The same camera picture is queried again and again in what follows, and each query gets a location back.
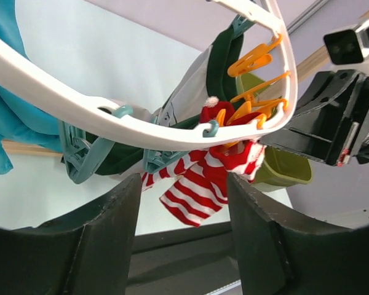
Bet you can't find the white plastic clip hanger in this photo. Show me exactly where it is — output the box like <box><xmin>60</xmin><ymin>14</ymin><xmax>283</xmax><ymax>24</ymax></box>
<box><xmin>0</xmin><ymin>0</ymin><xmax>300</xmax><ymax>152</ymax></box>

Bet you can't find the orange clothes peg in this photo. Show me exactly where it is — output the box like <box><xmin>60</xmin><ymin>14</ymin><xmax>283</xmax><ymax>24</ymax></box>
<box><xmin>227</xmin><ymin>34</ymin><xmax>282</xmax><ymax>77</ymax></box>
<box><xmin>230</xmin><ymin>71</ymin><xmax>290</xmax><ymax>106</ymax></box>
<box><xmin>252</xmin><ymin>98</ymin><xmax>289</xmax><ymax>119</ymax></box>
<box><xmin>215</xmin><ymin>101</ymin><xmax>267</xmax><ymax>128</ymax></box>

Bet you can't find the red white santa sock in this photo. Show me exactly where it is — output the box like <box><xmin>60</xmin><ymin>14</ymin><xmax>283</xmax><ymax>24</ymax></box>
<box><xmin>200</xmin><ymin>96</ymin><xmax>265</xmax><ymax>183</ymax></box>

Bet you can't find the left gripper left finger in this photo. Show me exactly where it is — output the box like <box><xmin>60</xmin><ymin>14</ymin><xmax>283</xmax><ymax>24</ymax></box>
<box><xmin>0</xmin><ymin>175</ymin><xmax>141</xmax><ymax>294</ymax></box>

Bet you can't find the green and white garment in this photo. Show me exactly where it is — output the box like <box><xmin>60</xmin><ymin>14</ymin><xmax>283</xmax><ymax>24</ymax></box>
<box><xmin>86</xmin><ymin>28</ymin><xmax>244</xmax><ymax>176</ymax></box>

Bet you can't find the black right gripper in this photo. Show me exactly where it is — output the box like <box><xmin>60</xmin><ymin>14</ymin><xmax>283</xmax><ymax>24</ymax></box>
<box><xmin>261</xmin><ymin>69</ymin><xmax>369</xmax><ymax>167</ymax></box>

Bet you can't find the teal blue garment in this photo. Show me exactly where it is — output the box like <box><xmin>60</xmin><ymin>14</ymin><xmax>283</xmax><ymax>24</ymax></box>
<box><xmin>0</xmin><ymin>1</ymin><xmax>62</xmax><ymax>175</ymax></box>

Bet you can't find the olive green plastic basket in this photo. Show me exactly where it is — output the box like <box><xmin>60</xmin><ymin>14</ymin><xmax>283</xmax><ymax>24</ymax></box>
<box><xmin>235</xmin><ymin>72</ymin><xmax>313</xmax><ymax>194</ymax></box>

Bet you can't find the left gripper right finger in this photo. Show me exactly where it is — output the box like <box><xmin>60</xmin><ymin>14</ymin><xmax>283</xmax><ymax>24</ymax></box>
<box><xmin>227</xmin><ymin>174</ymin><xmax>369</xmax><ymax>294</ymax></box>

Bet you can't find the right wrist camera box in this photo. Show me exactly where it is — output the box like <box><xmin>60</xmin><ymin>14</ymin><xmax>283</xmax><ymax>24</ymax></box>
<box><xmin>323</xmin><ymin>19</ymin><xmax>369</xmax><ymax>76</ymax></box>

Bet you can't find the wooden clothes rack frame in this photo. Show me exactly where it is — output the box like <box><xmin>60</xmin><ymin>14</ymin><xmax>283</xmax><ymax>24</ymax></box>
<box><xmin>2</xmin><ymin>10</ymin><xmax>369</xmax><ymax>157</ymax></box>

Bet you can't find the red white striped sock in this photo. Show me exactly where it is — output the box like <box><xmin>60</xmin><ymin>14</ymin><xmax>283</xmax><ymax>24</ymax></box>
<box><xmin>141</xmin><ymin>150</ymin><xmax>228</xmax><ymax>227</ymax></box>

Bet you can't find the teal clothes peg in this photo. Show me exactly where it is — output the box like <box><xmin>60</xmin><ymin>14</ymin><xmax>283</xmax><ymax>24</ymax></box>
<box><xmin>57</xmin><ymin>104</ymin><xmax>135</xmax><ymax>184</ymax></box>
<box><xmin>143</xmin><ymin>119</ymin><xmax>220</xmax><ymax>174</ymax></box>

